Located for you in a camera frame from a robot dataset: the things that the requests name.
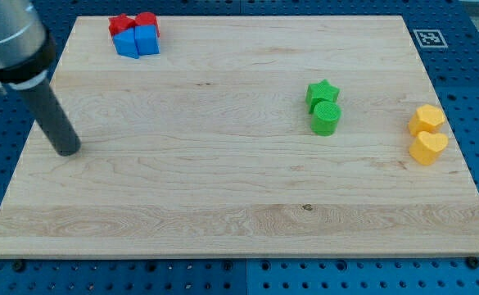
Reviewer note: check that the blue cube block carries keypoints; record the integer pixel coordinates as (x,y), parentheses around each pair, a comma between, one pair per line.
(147,40)

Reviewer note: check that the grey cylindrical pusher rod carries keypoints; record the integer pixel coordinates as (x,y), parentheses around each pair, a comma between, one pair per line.
(51,118)

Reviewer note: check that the green star block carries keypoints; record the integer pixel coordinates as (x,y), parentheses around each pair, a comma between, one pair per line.
(321,91)

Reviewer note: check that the yellow heart block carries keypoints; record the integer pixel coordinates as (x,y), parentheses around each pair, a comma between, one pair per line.
(427,147)

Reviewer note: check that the blue triangle block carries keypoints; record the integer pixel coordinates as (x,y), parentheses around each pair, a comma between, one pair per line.
(125,44)

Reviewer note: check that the red cylinder block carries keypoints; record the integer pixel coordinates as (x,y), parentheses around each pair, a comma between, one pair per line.
(147,18)

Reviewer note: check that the red star block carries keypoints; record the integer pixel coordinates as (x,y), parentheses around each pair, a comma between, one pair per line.
(120,23)

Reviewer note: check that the light wooden board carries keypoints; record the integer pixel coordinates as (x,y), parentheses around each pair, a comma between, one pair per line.
(205,150)

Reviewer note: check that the yellow hexagon block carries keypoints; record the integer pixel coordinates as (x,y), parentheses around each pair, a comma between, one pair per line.
(426,118)

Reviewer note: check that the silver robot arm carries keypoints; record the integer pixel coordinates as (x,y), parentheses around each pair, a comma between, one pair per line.
(27,48)

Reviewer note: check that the green cylinder block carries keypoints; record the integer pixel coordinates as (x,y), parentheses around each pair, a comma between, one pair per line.
(325,118)

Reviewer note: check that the white fiducial marker tag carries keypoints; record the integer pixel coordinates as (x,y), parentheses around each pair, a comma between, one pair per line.
(430,38)

